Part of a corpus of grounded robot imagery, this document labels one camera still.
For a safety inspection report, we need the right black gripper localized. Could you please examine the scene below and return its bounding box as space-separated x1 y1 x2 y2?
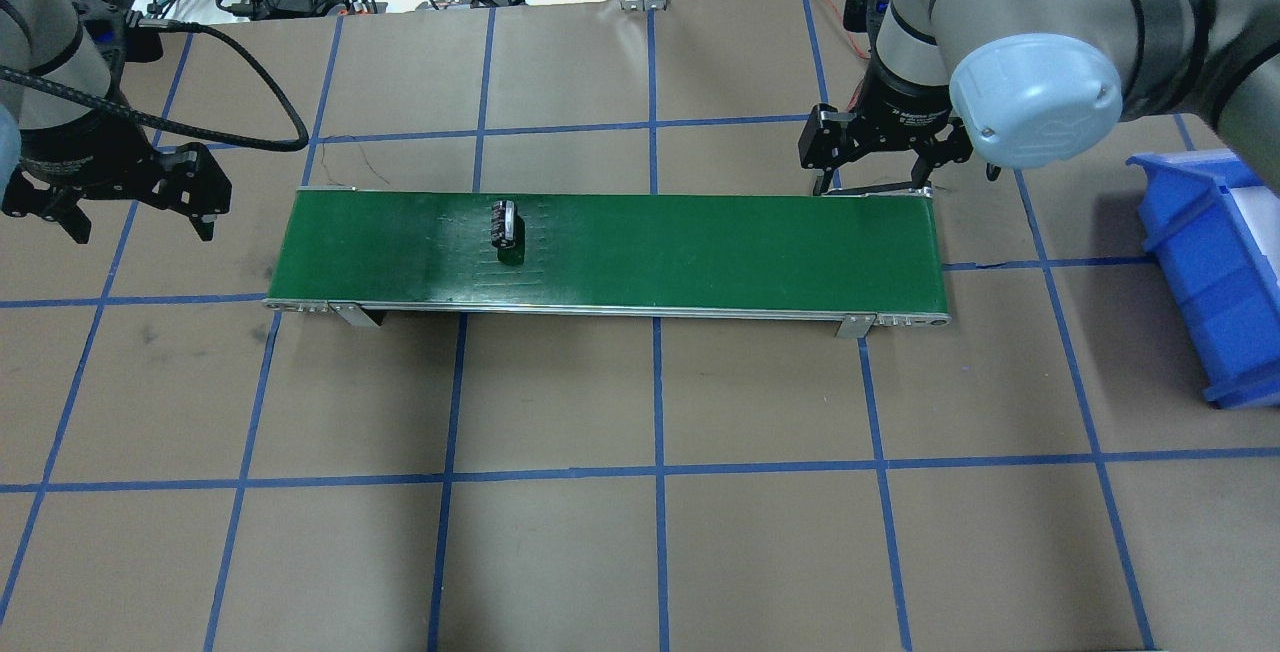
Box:
797 58 974 197

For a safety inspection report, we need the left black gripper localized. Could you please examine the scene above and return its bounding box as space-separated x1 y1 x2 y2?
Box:
3 117 233 245

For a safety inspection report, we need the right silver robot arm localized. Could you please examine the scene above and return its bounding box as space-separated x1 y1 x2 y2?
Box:
797 0 1279 196

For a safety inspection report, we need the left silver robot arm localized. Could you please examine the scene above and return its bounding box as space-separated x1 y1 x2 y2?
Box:
3 0 232 245

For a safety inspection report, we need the green conveyor belt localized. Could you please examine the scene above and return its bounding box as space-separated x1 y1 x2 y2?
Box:
265 187 951 338

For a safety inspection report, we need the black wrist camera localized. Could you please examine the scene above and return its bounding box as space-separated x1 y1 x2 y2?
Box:
844 0 891 36

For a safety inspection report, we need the blue plastic bin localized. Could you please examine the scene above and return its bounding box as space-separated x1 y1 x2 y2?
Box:
1126 149 1279 409

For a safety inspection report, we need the red black wire with sensor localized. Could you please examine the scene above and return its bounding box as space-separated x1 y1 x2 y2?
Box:
806 0 881 113

